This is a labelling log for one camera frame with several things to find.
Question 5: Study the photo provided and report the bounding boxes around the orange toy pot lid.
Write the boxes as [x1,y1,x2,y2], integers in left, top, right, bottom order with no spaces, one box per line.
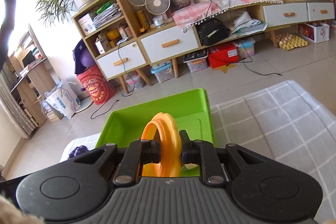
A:
[141,113,182,177]

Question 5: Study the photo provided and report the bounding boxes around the green plastic storage box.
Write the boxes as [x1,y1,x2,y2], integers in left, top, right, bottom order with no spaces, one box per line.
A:
[96,89,216,177]

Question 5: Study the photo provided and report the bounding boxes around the purple toy grapes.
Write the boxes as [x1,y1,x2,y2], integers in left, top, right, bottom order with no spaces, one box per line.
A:
[68,145,88,159]

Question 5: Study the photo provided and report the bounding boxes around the red printed bucket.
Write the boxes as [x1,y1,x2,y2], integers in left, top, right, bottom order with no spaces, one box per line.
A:
[77,65,116,105]

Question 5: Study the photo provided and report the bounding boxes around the clear blue-lid storage bin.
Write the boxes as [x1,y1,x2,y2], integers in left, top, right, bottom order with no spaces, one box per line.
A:
[150,60,174,84]

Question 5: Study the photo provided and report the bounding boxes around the white paper shopping bag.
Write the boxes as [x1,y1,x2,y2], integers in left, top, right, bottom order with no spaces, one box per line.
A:
[45,80,81,119]

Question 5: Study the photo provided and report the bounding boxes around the grey checked cloth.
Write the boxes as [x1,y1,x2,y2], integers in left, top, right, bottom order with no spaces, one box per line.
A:
[61,80,335,223]

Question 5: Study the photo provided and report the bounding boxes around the red cardboard box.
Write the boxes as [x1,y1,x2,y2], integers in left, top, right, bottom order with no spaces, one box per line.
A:
[208,42,240,69]

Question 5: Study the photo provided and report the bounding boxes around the purple exercise ball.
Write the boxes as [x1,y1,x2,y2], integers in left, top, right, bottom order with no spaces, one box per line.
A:
[72,39,96,75]

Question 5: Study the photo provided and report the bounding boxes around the wooden white drawer sideboard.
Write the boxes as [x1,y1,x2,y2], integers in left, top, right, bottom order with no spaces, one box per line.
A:
[139,0,335,65]

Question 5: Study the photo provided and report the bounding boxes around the black bag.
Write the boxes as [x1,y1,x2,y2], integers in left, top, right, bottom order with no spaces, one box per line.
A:
[196,18,230,47]

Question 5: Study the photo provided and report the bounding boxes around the wooden desk shelf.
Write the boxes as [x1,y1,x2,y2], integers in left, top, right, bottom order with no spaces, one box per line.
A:
[10,26,56,127]

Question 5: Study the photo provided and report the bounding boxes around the wooden open shelf cabinet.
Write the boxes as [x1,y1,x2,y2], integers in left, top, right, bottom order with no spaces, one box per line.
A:
[72,0,152,94]

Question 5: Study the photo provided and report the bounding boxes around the pink tasselled cloth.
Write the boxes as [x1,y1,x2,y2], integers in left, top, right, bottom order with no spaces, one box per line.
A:
[173,0,283,29]

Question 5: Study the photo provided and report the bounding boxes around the yellow egg tray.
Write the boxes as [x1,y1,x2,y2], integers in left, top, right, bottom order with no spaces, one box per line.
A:
[276,33,308,51]

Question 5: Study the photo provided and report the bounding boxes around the white desk fan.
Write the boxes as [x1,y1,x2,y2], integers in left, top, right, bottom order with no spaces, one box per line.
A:
[145,0,170,28]

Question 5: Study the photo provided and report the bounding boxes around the white toy storage box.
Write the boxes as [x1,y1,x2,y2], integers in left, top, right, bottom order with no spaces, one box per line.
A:
[298,22,330,44]

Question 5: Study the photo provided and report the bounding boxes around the black power cable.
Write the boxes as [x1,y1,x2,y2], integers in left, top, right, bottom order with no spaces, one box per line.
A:
[90,0,283,119]

